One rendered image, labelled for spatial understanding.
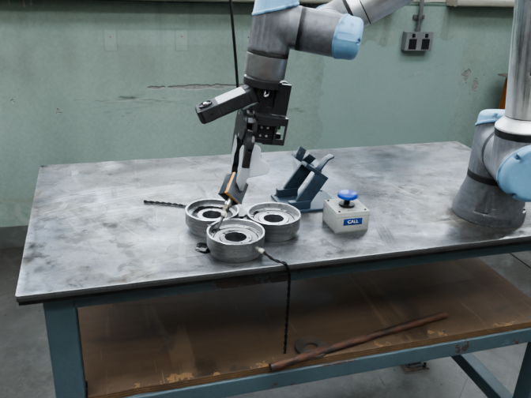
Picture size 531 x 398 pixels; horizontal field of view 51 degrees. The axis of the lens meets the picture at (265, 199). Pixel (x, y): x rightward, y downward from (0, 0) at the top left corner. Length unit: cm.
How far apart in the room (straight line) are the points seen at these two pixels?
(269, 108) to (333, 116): 186
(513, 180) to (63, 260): 80
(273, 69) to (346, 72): 187
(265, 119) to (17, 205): 192
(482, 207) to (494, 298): 33
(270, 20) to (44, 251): 57
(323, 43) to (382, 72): 196
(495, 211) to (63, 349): 87
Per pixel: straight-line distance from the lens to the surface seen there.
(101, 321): 131
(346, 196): 112
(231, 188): 106
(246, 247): 98
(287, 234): 106
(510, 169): 107
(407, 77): 303
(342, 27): 100
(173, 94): 264
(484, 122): 122
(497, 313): 145
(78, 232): 113
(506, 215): 126
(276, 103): 105
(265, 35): 100
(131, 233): 111
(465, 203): 127
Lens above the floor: 130
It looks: 23 degrees down
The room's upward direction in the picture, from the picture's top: 2 degrees clockwise
